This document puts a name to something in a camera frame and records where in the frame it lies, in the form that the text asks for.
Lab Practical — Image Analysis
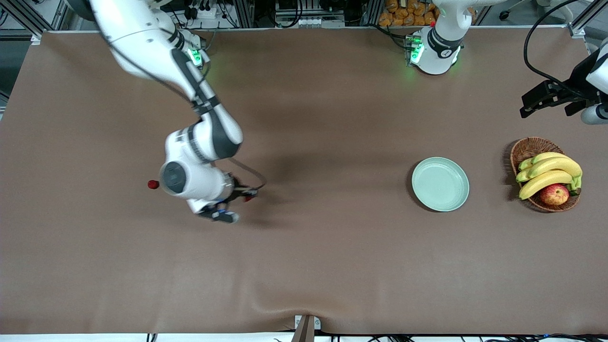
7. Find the light green round plate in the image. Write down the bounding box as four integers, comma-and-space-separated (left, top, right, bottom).
411, 157, 470, 212

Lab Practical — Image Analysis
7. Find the brown wicker basket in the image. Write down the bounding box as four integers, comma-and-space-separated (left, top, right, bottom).
510, 137, 581, 213

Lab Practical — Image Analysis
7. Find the thin greenish yellow banana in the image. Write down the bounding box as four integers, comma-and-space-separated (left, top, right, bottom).
518, 152, 569, 171

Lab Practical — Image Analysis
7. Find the large yellow banana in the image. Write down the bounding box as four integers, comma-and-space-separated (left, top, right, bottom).
528, 156, 583, 179
518, 170, 574, 200

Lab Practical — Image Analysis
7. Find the red yellow apple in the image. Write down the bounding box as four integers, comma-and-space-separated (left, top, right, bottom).
540, 183, 570, 206

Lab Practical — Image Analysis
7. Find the brown table mat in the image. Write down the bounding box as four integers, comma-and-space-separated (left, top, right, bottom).
0, 26, 608, 336

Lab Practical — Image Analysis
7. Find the bag of orange buns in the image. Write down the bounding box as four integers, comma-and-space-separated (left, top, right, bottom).
378, 0, 438, 27

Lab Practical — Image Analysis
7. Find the white power strip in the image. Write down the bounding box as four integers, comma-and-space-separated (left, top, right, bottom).
188, 4, 219, 20

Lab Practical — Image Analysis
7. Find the white terminal block row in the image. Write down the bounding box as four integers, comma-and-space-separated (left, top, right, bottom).
297, 17, 346, 28

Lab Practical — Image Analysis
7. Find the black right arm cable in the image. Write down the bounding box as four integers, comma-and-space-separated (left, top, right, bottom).
102, 28, 267, 192

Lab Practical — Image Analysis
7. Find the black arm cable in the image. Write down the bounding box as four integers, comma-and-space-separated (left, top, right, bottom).
523, 0, 580, 91
102, 28, 267, 192

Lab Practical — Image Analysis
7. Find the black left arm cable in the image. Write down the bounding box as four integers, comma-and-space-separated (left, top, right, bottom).
523, 0, 580, 91

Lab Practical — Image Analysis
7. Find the aluminium frame profile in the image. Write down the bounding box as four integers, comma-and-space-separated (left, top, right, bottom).
7, 0, 44, 44
568, 0, 608, 39

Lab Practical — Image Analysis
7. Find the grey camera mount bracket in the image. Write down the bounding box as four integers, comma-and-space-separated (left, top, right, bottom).
291, 314, 322, 342

